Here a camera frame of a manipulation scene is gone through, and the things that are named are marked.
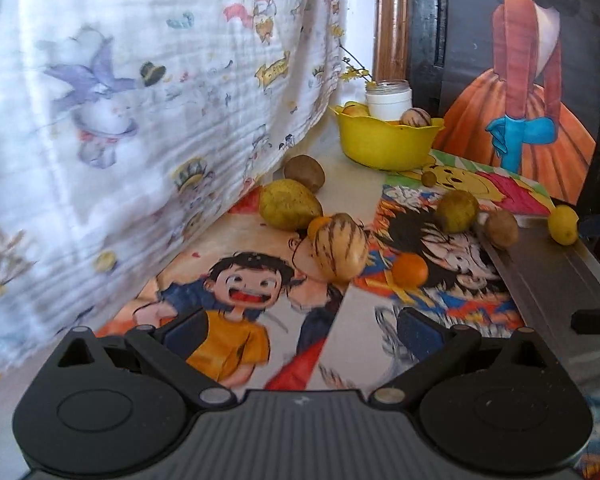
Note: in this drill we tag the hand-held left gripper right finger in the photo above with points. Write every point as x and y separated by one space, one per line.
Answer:
415 332

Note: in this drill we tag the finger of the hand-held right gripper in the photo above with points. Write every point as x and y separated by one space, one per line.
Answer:
597 322

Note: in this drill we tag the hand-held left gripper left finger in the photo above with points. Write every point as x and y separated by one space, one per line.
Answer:
185 332

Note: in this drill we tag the round orange tangerine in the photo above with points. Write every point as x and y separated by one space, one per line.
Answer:
410 271

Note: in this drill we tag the metal tray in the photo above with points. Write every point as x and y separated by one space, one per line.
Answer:
545 285

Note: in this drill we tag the yellow lemon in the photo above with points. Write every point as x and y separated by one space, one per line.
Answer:
563 225

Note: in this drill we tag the large striped pepino melon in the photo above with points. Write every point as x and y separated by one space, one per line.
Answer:
340 252

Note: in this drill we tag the green striped fruit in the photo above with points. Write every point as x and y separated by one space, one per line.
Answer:
457 211

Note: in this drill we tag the brown kiwi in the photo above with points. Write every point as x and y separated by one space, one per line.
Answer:
304 174
501 229

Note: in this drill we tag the small orange tangerine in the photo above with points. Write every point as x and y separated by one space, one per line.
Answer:
316 225

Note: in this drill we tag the tiny brown round fruit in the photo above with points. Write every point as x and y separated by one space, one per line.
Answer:
428 178

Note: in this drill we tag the large yellow-green mango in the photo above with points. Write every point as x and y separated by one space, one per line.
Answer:
287 205

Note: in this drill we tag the laughing boy cartoon drawing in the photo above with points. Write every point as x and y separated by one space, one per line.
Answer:
240 280

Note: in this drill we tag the spiky-haired cartoon drawing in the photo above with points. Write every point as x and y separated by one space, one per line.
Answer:
455 265

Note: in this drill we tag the yellow bear drawing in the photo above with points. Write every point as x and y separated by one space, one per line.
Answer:
500 190

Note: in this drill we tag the yellow plastic bowl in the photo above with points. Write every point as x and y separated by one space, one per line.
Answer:
380 145

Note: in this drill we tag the small striped pepino melon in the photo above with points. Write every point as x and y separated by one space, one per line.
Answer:
415 117

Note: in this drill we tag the white plastic jar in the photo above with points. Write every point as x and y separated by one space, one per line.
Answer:
387 105

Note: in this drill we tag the white cartoon printed curtain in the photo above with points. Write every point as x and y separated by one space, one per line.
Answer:
130 110

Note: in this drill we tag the small yellow fruit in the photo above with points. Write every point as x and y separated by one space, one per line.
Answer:
356 109

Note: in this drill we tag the yellow flower twig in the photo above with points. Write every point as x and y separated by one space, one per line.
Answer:
355 72

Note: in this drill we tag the black board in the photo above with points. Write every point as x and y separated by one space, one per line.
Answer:
430 10

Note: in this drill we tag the orange dress wall poster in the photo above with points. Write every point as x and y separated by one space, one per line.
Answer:
530 125

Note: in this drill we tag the light wooden post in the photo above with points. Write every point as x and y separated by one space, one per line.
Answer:
392 20

